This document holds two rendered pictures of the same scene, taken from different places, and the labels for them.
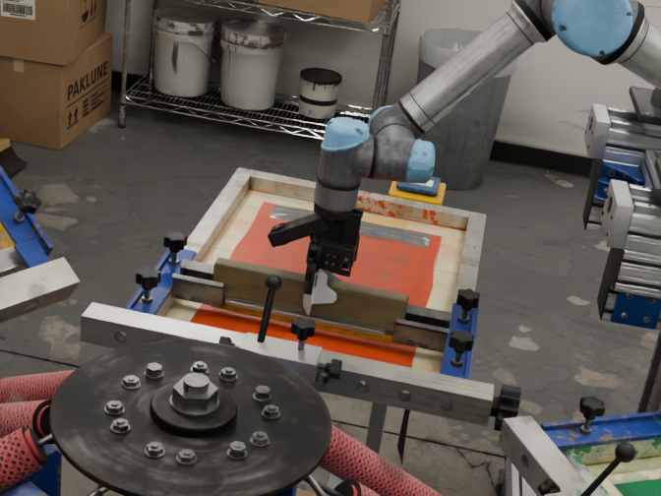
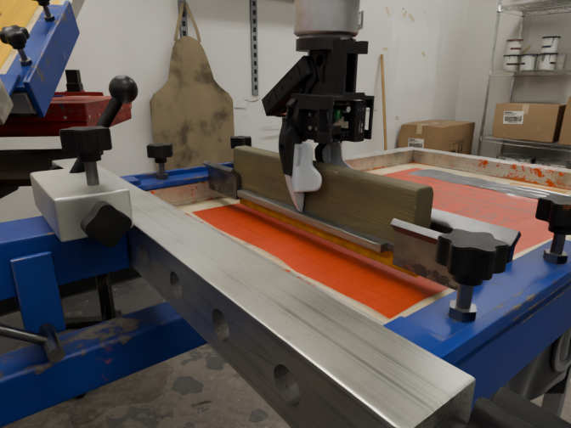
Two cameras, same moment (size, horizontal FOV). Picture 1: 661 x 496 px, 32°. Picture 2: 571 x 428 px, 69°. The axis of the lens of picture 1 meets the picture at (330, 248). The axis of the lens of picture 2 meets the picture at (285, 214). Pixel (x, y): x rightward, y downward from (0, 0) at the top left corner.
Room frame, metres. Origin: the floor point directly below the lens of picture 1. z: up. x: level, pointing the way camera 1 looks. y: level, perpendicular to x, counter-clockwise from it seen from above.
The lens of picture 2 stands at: (1.45, -0.34, 1.16)
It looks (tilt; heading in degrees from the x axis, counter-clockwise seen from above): 18 degrees down; 46
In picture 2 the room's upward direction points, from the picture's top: straight up
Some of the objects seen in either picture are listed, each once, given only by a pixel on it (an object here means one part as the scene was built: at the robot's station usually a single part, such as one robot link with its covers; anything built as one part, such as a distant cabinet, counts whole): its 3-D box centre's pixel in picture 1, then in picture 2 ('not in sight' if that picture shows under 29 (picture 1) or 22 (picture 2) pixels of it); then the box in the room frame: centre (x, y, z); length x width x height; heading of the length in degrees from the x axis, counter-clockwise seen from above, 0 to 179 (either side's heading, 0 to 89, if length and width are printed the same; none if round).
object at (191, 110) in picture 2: not in sight; (193, 98); (2.85, 1.87, 1.06); 0.53 x 0.07 x 1.05; 173
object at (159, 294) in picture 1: (159, 294); (205, 186); (1.87, 0.30, 0.97); 0.30 x 0.05 x 0.07; 173
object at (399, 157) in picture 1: (398, 155); not in sight; (1.88, -0.10, 1.30); 0.11 x 0.11 x 0.08; 8
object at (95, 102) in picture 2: not in sight; (44, 112); (1.87, 1.26, 1.06); 0.61 x 0.46 x 0.12; 53
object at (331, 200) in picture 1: (336, 194); (328, 21); (1.86, 0.00, 1.23); 0.08 x 0.08 x 0.05
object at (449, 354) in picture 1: (457, 354); (509, 312); (1.80, -0.25, 0.97); 0.30 x 0.05 x 0.07; 173
